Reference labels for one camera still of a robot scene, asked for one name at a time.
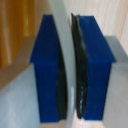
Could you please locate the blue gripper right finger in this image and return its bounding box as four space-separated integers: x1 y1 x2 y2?
69 13 117 122

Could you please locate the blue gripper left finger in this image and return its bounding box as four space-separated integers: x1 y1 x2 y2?
29 13 69 124

